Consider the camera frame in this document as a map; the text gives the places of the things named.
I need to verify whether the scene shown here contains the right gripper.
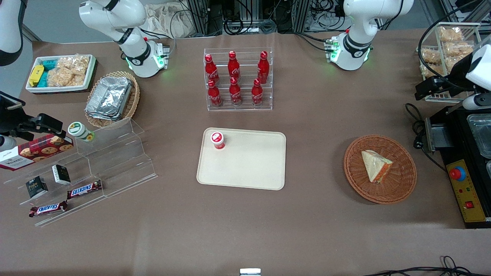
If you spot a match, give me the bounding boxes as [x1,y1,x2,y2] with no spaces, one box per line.
[0,91,64,141]

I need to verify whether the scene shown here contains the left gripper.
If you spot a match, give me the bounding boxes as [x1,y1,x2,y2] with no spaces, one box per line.
[415,45,491,101]

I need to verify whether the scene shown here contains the triangular sandwich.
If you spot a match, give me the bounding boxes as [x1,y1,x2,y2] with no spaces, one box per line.
[361,149,393,184]

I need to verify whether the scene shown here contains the round brown wicker basket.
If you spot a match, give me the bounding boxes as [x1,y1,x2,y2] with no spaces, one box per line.
[343,134,418,205]

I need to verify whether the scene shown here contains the oval wicker basket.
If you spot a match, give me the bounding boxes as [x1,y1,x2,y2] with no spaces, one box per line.
[85,71,141,128]

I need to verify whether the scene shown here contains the beige plastic tray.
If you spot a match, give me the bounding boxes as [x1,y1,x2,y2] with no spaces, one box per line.
[196,127,287,191]

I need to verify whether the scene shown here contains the clear bag of crackers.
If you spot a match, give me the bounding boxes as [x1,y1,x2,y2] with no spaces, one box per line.
[444,41,475,58]
[420,63,438,79]
[421,48,442,65]
[438,26,464,43]

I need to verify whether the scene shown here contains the red tartan cookie box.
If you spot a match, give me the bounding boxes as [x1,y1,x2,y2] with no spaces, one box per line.
[0,134,74,171]

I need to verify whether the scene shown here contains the green lidded yogurt cup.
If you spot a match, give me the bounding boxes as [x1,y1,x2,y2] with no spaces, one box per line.
[68,122,95,143]

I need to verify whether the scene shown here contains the white rectangular bin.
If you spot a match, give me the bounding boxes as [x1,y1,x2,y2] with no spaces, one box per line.
[25,54,97,94]

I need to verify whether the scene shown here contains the small black coffee box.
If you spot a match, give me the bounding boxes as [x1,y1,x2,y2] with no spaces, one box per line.
[25,176,49,199]
[51,164,72,186]

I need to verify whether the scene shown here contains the black appliance with yellow panel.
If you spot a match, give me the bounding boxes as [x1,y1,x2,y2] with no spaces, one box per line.
[423,103,491,230]

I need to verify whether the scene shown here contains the yellow snack packet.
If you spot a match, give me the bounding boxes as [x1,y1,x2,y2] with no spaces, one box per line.
[29,64,45,87]

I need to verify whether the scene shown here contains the steel pan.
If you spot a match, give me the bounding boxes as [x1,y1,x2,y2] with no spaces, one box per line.
[467,113,491,160]

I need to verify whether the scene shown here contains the large bag of rice crackers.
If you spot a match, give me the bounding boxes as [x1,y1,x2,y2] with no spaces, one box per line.
[47,55,90,87]

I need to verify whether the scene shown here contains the snickers chocolate bar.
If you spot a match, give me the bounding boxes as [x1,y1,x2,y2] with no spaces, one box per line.
[67,180,103,199]
[29,200,68,218]

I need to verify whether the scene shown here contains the stacked foil containers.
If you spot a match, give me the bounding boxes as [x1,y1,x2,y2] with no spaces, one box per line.
[85,76,133,120]

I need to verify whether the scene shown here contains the clear acrylic step shelf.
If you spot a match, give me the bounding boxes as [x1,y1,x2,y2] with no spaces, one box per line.
[3,118,158,227]

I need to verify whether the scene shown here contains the red emergency stop button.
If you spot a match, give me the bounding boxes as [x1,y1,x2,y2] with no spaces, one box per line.
[449,166,467,182]

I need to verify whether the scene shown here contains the beige crumpled cloth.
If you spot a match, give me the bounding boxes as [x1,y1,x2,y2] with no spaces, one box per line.
[145,3,193,38]

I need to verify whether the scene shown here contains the red cola bottle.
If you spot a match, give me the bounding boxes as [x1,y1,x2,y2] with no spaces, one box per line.
[227,51,241,79]
[205,54,220,84]
[251,78,264,106]
[229,77,243,106]
[257,51,270,84]
[207,79,222,107]

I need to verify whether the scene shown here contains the red capped small cup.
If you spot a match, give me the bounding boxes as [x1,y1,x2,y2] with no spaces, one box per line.
[210,131,226,150]

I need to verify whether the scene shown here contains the clear acrylic bottle rack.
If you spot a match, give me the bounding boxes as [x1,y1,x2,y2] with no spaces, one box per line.
[204,48,273,112]

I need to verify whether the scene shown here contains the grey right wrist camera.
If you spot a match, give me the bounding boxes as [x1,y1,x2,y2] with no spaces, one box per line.
[0,135,17,153]

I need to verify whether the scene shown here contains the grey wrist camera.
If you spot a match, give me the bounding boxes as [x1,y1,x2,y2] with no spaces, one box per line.
[0,135,17,153]
[462,92,491,112]

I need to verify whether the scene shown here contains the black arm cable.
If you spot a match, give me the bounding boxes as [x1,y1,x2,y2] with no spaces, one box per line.
[417,0,491,89]

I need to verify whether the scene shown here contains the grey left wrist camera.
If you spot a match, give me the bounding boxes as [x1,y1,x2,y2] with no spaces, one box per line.
[462,92,491,112]

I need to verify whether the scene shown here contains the black power cable with plug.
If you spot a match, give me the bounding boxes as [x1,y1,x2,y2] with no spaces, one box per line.
[405,103,448,172]

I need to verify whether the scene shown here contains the white wire rack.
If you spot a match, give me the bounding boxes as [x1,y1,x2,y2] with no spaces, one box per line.
[416,22,482,104]

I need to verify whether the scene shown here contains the black floor cables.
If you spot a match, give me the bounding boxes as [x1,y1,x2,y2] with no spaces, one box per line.
[362,255,491,276]

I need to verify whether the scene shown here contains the aluminium frame with cables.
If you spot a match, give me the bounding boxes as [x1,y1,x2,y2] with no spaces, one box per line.
[187,0,346,36]

